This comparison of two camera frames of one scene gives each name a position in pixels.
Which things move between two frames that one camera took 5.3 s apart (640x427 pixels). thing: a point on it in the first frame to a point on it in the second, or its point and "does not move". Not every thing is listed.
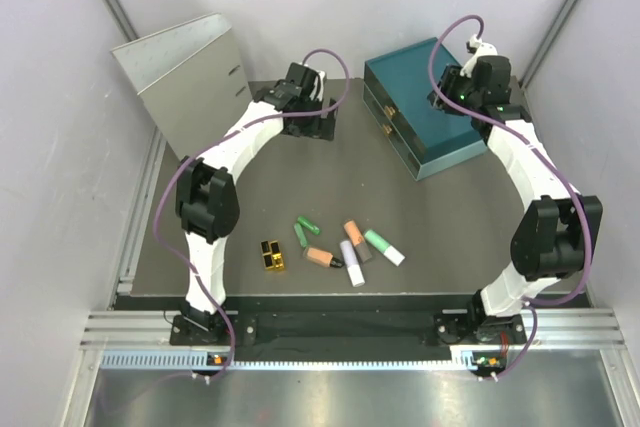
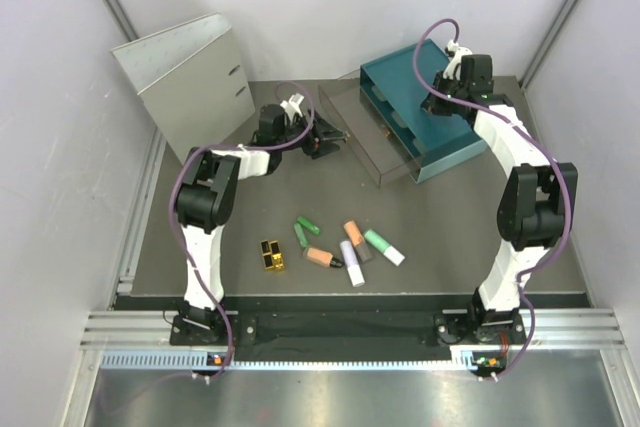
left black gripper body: [313, 126] to [312, 142]
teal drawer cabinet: [427, 138] does not move
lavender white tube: [352, 264] does not move
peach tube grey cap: [357, 239] does not move
